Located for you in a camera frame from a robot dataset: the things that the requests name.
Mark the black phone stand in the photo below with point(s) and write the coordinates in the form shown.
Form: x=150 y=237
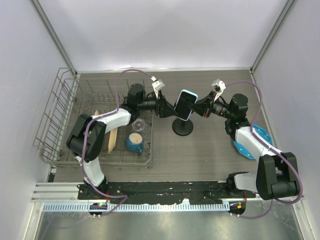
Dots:
x=182 y=128

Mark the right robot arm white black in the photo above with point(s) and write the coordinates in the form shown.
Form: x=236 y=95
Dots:
x=277 y=172

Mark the blue mug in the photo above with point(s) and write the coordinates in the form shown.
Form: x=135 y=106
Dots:
x=134 y=143

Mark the grey wire dish rack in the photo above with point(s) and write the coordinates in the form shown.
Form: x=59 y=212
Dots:
x=71 y=96

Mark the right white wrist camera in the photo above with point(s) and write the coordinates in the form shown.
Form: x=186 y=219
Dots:
x=219 y=87

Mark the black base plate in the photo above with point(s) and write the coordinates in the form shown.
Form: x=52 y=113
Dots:
x=174 y=192

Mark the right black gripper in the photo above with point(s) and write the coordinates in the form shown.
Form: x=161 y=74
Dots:
x=203 y=107

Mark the phone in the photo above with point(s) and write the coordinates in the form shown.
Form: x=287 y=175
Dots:
x=182 y=105

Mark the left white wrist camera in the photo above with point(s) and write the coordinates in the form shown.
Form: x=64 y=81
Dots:
x=157 y=85

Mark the white slotted cable duct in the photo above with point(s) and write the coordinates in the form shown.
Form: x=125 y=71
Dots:
x=97 y=207

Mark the right beige plate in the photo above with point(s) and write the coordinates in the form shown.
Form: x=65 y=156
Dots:
x=112 y=139

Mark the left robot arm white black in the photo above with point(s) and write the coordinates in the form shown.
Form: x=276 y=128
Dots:
x=87 y=136

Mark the blue polka dot plate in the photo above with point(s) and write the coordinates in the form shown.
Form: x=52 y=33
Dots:
x=262 y=135

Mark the clear glass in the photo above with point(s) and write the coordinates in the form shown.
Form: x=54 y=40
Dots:
x=140 y=126

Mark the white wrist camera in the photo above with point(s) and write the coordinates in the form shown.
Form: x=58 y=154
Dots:
x=219 y=87
x=157 y=85

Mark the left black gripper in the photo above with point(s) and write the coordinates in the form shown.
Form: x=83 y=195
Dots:
x=163 y=108

